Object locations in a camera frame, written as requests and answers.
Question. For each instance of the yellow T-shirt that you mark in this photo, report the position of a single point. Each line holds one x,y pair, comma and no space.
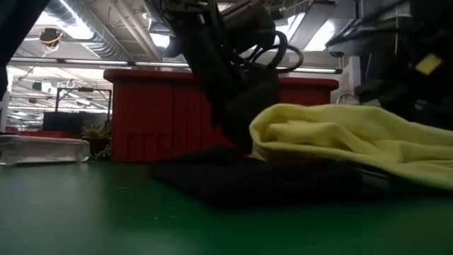
354,134

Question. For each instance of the yellow tag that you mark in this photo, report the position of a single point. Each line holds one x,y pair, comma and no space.
428,63

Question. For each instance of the small potted succulent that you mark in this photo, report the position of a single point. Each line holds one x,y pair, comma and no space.
95,136

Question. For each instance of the black garment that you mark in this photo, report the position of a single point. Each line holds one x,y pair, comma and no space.
247,184

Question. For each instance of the wide silver ventilation duct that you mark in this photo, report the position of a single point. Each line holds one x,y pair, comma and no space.
99,46

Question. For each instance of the red plastic laundry bin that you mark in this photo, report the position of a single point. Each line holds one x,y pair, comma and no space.
159,117

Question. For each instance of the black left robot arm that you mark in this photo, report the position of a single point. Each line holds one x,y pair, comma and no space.
14,28

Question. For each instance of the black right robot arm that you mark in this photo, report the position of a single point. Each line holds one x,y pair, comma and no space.
431,14

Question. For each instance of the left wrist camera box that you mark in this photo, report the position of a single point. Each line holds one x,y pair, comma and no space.
247,21

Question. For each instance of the clear box with orange label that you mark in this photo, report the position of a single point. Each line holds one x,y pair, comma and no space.
42,148

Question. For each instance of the red background bin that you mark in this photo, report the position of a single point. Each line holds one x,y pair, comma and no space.
35,134

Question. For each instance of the long ceiling light strip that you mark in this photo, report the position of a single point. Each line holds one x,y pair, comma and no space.
159,64

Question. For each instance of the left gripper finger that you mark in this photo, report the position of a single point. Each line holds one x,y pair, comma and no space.
242,127
222,120

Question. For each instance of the black background stand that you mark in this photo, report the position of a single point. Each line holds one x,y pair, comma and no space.
70,122

